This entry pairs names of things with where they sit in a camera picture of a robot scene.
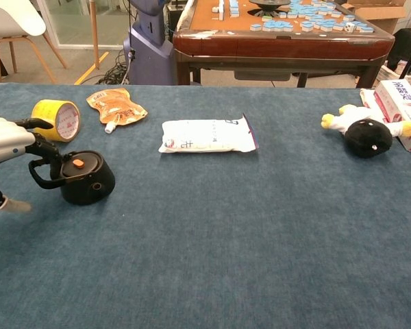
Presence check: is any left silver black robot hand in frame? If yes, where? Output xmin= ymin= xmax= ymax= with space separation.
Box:
xmin=0 ymin=117 xmax=62 ymax=213

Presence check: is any black round container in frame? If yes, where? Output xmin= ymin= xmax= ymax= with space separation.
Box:
xmin=28 ymin=149 xmax=116 ymax=206

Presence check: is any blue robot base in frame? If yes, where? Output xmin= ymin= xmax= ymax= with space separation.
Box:
xmin=123 ymin=0 xmax=175 ymax=86

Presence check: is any yellow tape roll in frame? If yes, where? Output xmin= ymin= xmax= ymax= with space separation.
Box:
xmin=31 ymin=99 xmax=81 ymax=143

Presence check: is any orange spout pouch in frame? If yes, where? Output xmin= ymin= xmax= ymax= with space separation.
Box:
xmin=86 ymin=88 xmax=149 ymax=134

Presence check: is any white chair with wooden legs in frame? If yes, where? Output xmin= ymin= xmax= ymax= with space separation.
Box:
xmin=0 ymin=0 xmax=69 ymax=84

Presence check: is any wooden pole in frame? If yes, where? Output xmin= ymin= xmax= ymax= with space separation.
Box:
xmin=90 ymin=0 xmax=101 ymax=70

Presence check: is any white plastic packet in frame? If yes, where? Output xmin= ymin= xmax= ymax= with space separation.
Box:
xmin=158 ymin=113 xmax=260 ymax=154

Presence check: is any blue felt table cloth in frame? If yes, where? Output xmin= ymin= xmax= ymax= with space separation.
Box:
xmin=0 ymin=84 xmax=411 ymax=329

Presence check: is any brown mahjong table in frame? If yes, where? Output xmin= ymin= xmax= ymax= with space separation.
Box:
xmin=173 ymin=0 xmax=396 ymax=89

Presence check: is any black round dish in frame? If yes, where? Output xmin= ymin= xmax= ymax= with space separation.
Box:
xmin=249 ymin=0 xmax=292 ymax=16

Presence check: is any black white plush toy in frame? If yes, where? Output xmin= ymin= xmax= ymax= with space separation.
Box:
xmin=321 ymin=104 xmax=411 ymax=159

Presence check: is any flat white pink box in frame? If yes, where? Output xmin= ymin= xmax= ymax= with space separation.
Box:
xmin=359 ymin=88 xmax=386 ymax=121

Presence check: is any cardboard box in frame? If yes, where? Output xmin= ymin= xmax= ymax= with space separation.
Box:
xmin=342 ymin=0 xmax=411 ymax=35

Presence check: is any white pink toothpaste box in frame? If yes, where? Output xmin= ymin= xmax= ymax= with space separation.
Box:
xmin=373 ymin=79 xmax=411 ymax=153

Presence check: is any black bag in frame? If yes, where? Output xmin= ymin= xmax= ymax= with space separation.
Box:
xmin=386 ymin=28 xmax=411 ymax=75

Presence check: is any black cable bundle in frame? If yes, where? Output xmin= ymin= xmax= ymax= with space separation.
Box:
xmin=98 ymin=51 xmax=130 ymax=85

